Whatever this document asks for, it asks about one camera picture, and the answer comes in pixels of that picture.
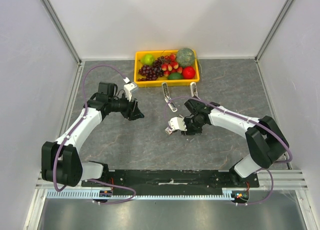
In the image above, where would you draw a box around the green netted melon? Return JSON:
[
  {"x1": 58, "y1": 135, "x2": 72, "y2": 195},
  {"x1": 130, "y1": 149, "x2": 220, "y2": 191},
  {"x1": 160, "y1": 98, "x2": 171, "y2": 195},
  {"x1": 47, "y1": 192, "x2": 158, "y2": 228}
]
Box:
[{"x1": 176, "y1": 47, "x2": 196, "y2": 68}]

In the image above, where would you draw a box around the green lime fruit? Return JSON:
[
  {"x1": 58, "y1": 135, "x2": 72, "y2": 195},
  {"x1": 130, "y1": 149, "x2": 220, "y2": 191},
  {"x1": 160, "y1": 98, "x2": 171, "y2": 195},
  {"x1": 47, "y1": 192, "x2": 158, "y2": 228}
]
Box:
[{"x1": 167, "y1": 72, "x2": 183, "y2": 80}]

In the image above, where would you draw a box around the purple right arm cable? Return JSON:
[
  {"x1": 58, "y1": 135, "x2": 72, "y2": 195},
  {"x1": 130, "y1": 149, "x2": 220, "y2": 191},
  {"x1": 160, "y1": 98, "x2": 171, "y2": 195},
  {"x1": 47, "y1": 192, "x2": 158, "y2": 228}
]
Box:
[{"x1": 163, "y1": 96, "x2": 294, "y2": 206}]

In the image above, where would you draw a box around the red white staple box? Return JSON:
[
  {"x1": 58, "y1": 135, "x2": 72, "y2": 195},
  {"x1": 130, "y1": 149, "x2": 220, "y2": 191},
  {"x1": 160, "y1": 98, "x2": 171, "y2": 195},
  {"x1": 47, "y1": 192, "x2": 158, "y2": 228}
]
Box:
[{"x1": 165, "y1": 126, "x2": 175, "y2": 135}]

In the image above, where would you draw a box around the dark purple grape bunch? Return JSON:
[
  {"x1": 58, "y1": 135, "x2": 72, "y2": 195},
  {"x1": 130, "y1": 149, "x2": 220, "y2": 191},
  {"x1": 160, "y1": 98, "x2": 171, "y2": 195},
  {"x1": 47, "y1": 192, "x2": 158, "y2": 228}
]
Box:
[{"x1": 137, "y1": 57, "x2": 164, "y2": 81}]

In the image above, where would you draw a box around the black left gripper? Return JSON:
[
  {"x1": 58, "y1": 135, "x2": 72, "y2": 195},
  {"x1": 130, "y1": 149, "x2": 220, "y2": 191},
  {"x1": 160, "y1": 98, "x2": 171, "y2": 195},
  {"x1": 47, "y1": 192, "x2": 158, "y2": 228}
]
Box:
[{"x1": 108, "y1": 91, "x2": 144, "y2": 121}]

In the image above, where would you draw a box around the grey slotted cable duct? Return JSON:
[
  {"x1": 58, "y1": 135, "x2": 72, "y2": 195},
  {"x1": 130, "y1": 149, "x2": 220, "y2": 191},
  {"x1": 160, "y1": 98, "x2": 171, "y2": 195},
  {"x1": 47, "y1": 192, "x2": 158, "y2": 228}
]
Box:
[{"x1": 46, "y1": 189, "x2": 249, "y2": 201}]

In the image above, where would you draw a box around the aluminium frame rail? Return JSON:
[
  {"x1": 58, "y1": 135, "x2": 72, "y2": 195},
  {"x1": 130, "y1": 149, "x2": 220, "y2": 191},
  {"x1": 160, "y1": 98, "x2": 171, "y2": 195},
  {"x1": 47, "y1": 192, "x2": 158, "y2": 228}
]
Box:
[{"x1": 34, "y1": 168, "x2": 309, "y2": 190}]

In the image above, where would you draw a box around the green pear fruit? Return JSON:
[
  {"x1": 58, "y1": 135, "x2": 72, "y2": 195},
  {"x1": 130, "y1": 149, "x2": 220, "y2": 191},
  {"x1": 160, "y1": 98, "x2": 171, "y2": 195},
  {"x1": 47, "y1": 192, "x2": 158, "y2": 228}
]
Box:
[{"x1": 139, "y1": 53, "x2": 155, "y2": 66}]

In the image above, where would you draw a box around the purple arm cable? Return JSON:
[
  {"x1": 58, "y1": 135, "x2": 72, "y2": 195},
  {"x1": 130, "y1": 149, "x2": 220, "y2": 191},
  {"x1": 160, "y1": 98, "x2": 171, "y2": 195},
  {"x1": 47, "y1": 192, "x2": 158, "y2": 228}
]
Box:
[
  {"x1": 52, "y1": 64, "x2": 137, "y2": 206},
  {"x1": 163, "y1": 96, "x2": 294, "y2": 206}
]

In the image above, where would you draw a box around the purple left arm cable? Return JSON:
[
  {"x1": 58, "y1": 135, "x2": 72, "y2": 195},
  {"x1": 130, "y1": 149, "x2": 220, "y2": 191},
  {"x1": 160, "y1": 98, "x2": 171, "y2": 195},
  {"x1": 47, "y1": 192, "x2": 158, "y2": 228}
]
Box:
[{"x1": 52, "y1": 64, "x2": 137, "y2": 206}]

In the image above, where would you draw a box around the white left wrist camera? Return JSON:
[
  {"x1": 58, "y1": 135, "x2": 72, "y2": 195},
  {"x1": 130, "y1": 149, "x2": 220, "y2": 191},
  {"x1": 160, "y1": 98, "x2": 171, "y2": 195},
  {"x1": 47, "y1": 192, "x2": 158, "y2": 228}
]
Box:
[{"x1": 123, "y1": 77, "x2": 138, "y2": 102}]

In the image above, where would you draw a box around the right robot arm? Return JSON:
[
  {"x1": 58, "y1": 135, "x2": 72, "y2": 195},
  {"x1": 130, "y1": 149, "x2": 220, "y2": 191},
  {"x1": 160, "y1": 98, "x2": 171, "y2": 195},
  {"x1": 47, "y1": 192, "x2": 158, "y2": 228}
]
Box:
[{"x1": 183, "y1": 98, "x2": 290, "y2": 187}]

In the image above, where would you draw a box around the red strawberry cluster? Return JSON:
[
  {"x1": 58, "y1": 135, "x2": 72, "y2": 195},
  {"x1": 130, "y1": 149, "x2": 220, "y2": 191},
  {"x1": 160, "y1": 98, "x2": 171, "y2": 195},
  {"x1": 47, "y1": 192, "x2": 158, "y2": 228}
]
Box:
[{"x1": 159, "y1": 53, "x2": 183, "y2": 77}]

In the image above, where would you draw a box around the white rectangular case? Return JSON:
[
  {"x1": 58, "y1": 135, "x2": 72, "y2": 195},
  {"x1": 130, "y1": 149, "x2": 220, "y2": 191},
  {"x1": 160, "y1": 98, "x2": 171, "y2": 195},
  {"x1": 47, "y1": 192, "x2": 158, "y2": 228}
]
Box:
[{"x1": 189, "y1": 82, "x2": 199, "y2": 99}]

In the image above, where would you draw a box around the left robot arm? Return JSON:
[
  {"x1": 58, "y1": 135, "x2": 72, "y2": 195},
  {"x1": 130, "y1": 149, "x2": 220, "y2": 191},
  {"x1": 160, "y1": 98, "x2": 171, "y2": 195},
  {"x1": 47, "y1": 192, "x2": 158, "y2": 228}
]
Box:
[{"x1": 41, "y1": 82, "x2": 144, "y2": 192}]

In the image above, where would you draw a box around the green white stapler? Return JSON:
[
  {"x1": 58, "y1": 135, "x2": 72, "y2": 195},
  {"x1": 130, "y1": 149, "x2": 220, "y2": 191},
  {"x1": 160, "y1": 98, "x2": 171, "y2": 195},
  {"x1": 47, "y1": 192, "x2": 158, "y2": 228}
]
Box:
[{"x1": 161, "y1": 82, "x2": 178, "y2": 113}]

